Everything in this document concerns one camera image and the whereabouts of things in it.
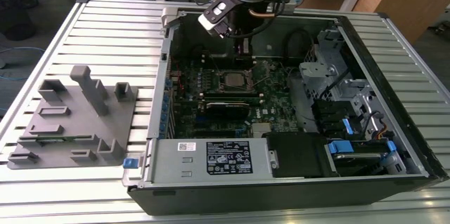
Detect silver CPU chip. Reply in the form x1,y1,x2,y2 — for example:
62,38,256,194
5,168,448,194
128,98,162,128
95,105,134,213
224,73,246,86

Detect CPU socket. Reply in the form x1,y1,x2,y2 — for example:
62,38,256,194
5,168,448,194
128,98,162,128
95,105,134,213
216,69,257,93

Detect silver metal drive cage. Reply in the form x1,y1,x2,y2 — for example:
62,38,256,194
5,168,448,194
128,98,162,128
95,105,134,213
297,27,355,132

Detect green motherboard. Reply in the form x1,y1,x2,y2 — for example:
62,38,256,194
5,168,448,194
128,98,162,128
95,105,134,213
166,57,306,139

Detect black graphics card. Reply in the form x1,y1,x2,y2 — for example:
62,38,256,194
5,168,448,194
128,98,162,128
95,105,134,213
205,101,250,127

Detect silver chipset heatsink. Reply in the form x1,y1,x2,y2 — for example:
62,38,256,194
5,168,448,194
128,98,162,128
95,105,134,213
252,122,273,133

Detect black plastic disk bay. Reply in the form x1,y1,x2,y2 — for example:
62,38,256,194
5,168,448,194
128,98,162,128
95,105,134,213
310,100,355,138

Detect wooden cabinet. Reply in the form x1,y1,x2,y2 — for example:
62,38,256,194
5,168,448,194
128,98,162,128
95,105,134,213
352,0,450,48

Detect hard disk in blue carrier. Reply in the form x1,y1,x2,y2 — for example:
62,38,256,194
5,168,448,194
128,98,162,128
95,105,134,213
324,139,393,177

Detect silver power supply unit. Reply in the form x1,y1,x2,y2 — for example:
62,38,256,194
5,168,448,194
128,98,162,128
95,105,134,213
149,137,278,184

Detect grey parts rack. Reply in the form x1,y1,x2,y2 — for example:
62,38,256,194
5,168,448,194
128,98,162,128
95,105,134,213
5,65,140,170

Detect black office chair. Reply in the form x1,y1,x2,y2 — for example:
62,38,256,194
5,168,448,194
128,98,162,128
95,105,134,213
0,0,38,42

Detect green RAM stick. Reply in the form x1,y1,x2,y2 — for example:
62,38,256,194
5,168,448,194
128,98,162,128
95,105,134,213
18,134,94,142

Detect black PC case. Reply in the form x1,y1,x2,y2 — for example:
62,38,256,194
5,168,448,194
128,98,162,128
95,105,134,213
121,7,450,217

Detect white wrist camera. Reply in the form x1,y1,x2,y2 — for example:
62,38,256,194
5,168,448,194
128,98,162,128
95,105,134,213
196,0,242,40

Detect looped black cable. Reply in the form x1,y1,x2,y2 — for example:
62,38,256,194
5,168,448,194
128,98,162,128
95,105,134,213
282,28,310,60

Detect straight black cable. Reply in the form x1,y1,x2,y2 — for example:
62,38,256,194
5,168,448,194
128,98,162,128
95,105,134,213
317,68,351,101

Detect coloured power wires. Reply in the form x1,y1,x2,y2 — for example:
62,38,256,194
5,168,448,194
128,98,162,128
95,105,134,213
373,126,391,140

